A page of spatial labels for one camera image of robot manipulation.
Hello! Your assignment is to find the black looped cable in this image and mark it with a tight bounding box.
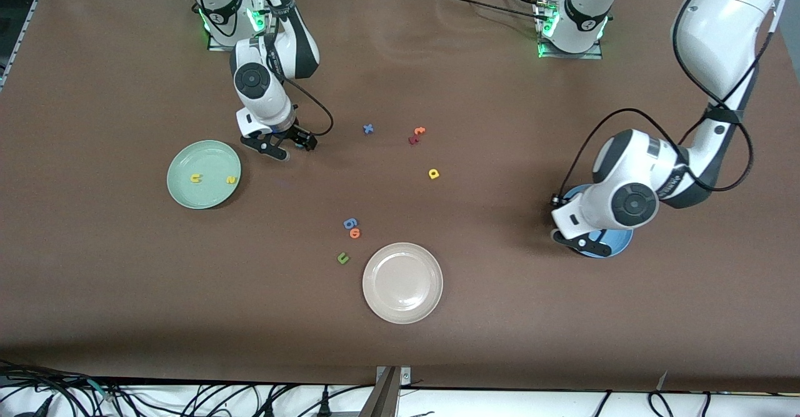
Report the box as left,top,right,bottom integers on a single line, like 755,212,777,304
647,389,674,417

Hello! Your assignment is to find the beige plastic plate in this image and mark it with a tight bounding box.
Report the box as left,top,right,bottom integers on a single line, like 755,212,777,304
362,242,444,324

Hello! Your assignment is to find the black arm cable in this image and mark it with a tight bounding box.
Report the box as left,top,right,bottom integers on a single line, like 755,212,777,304
553,0,789,202
187,0,334,136

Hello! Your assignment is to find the light green plastic plate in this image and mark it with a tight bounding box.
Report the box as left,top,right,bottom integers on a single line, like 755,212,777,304
166,140,243,210

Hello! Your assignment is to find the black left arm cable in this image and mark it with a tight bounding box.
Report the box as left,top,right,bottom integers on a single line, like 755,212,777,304
553,0,789,202

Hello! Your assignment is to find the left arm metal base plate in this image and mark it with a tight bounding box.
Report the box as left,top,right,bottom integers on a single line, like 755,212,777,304
536,0,604,60

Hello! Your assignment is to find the brown table mat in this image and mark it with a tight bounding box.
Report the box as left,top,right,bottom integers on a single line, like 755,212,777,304
0,0,800,393

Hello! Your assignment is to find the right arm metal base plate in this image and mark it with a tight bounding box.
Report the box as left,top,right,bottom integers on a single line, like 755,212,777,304
206,0,279,53

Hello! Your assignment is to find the blue plastic plate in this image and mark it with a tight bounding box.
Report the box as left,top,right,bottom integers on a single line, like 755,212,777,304
561,184,635,259

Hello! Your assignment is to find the black cable on mat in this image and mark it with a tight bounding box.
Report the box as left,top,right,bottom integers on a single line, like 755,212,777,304
431,0,551,21

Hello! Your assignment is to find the aluminium frame rail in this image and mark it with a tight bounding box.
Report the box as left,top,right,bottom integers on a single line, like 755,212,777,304
0,0,63,91

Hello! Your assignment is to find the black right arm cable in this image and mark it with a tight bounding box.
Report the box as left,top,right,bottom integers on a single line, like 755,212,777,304
187,0,334,136

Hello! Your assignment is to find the teal cable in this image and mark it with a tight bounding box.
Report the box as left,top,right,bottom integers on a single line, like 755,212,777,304
84,376,116,402

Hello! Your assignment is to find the grey metal table bracket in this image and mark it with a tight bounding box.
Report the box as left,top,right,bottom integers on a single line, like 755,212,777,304
359,366,412,417

